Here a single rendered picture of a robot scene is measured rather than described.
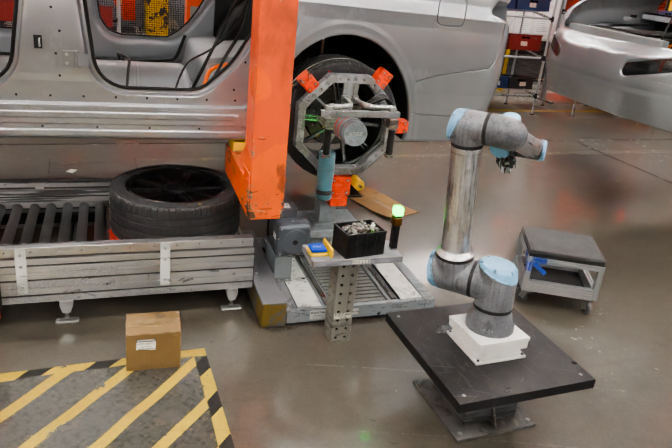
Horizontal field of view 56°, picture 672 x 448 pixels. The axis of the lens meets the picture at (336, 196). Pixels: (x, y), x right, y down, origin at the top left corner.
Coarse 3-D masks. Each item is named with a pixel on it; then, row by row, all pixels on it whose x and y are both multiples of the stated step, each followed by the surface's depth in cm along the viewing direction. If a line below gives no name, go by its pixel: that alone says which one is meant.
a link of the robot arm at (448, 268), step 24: (456, 120) 222; (480, 120) 218; (456, 144) 225; (480, 144) 223; (456, 168) 228; (456, 192) 231; (456, 216) 235; (456, 240) 239; (432, 264) 247; (456, 264) 241; (456, 288) 244
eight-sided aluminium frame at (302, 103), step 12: (324, 84) 320; (372, 84) 328; (312, 96) 320; (300, 108) 320; (300, 120) 323; (300, 132) 325; (384, 132) 342; (300, 144) 327; (384, 144) 343; (312, 156) 332; (372, 156) 344; (336, 168) 340; (348, 168) 342; (360, 168) 344
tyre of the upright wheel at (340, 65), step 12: (312, 60) 338; (336, 60) 328; (348, 60) 330; (300, 72) 332; (312, 72) 324; (324, 72) 326; (336, 72) 328; (348, 72) 330; (360, 72) 332; (372, 72) 334; (300, 84) 324; (300, 96) 327; (288, 144) 335; (300, 156) 339; (312, 168) 344
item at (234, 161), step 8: (232, 152) 326; (240, 152) 328; (232, 160) 322; (240, 160) 313; (232, 168) 323; (240, 168) 305; (232, 176) 323; (240, 176) 303; (232, 184) 324; (240, 184) 303; (240, 192) 304; (240, 200) 304
